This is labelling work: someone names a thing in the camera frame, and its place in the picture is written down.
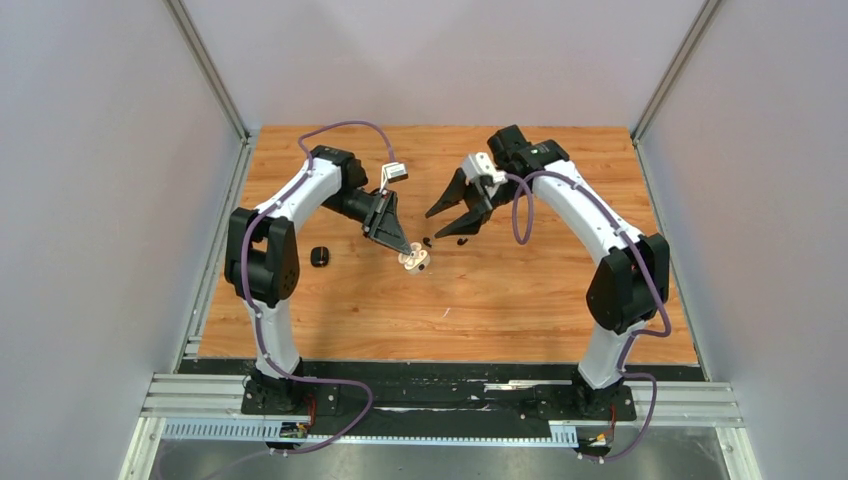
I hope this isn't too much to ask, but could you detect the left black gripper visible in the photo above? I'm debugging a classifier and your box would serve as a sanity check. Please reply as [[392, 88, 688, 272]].
[[321, 189, 412, 257]]

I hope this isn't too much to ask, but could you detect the cream earbud charging case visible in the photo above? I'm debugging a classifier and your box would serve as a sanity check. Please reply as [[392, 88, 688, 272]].
[[398, 242, 431, 275]]

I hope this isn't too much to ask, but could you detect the black earbud charging case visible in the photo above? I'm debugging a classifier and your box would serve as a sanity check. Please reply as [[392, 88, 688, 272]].
[[310, 246, 331, 268]]

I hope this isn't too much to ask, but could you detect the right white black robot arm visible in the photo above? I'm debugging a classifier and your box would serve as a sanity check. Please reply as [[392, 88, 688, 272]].
[[426, 125, 671, 418]]

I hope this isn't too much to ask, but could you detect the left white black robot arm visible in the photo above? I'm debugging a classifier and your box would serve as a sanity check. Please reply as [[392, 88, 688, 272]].
[[224, 145, 421, 413]]

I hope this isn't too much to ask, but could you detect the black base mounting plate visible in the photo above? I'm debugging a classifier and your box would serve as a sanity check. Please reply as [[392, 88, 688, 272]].
[[177, 358, 706, 439]]

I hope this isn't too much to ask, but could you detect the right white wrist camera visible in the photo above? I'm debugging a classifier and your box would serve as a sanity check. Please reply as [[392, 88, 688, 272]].
[[460, 152, 508, 195]]

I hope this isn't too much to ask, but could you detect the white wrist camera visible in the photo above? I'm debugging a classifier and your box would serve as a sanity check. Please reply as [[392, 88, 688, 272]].
[[460, 152, 508, 195], [379, 162, 409, 192]]

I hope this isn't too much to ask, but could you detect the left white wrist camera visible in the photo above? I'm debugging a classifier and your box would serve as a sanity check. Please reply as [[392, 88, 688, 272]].
[[379, 162, 409, 192]]

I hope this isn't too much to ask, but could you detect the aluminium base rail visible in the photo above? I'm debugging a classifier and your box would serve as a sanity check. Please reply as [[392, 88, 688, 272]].
[[121, 374, 761, 479]]

